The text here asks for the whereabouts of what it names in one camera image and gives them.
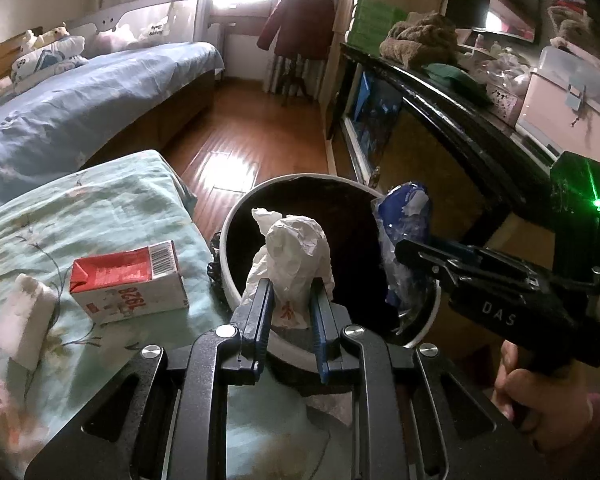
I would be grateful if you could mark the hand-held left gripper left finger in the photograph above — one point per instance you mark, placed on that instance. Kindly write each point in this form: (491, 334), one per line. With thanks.
(260, 310)

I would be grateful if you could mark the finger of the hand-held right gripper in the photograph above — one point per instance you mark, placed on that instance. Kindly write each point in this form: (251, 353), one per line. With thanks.
(422, 260)
(455, 249)

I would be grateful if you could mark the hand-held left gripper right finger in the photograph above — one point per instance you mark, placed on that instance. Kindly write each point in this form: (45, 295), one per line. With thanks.
(319, 320)

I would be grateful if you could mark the white round trash bin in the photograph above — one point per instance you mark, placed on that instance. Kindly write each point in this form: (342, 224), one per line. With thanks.
(230, 280)

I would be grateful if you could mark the blue plastic bag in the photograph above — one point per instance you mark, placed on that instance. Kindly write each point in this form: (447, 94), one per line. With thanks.
(405, 210)

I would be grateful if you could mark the white paper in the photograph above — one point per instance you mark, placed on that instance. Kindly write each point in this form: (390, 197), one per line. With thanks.
(295, 250)

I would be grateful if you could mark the black bin liner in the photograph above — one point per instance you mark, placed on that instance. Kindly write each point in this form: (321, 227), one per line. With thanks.
(350, 240)

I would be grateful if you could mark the white foam block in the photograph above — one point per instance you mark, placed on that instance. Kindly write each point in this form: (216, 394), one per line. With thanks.
(25, 320)

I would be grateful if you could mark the person's right hand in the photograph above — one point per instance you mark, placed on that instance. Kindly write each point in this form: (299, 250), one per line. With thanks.
(530, 395)

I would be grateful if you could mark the red and white carton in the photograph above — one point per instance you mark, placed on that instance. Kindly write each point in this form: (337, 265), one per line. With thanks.
(130, 285)

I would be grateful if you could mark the black cabinet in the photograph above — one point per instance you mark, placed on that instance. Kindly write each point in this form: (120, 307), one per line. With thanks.
(430, 105)

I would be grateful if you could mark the white patterned basket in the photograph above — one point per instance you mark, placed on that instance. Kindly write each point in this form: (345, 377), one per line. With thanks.
(505, 102)

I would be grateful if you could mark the dark green cloth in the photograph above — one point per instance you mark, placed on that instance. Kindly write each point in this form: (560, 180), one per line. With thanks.
(455, 80)

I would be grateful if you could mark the pink storage box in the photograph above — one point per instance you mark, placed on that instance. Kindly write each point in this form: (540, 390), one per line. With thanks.
(555, 95)

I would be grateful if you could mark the white plastic bags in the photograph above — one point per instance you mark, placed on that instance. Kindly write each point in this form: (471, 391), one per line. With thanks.
(500, 67)

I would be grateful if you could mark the green floral blanket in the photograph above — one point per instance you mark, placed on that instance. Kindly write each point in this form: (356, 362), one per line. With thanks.
(105, 200)

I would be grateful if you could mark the brown knitted blanket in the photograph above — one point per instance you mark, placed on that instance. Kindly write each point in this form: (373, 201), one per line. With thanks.
(420, 40)

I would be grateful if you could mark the wooden coat stand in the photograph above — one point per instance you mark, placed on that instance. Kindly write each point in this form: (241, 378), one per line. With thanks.
(290, 77)

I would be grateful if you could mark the stack of green boxes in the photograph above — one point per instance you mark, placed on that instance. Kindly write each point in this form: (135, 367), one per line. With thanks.
(375, 22)

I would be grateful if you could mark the black framed mirror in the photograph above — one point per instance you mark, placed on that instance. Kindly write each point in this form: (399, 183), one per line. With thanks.
(470, 0)

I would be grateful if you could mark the pile of clothes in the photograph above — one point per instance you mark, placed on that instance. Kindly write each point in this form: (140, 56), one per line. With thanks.
(567, 15)

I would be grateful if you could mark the dark red jacket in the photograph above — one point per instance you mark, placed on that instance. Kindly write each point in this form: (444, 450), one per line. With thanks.
(300, 20)

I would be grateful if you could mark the bed with blue quilt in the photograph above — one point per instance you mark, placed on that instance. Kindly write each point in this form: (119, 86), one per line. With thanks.
(80, 105)

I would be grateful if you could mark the pink and white plush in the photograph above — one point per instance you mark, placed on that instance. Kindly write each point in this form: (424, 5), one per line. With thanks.
(120, 37)

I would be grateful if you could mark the panda print pillow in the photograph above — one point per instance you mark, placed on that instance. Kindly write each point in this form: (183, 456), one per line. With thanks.
(45, 60)

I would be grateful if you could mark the white pillow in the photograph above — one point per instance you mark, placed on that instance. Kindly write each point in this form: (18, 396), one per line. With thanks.
(0, 91)

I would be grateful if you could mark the cream plush toy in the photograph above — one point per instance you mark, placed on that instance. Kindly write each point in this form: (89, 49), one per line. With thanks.
(45, 37)

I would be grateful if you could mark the wooden bed frame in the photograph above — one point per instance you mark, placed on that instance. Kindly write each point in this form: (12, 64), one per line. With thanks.
(180, 110)

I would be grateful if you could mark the grey bed guard rail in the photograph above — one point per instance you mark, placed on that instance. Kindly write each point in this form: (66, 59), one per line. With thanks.
(130, 10)

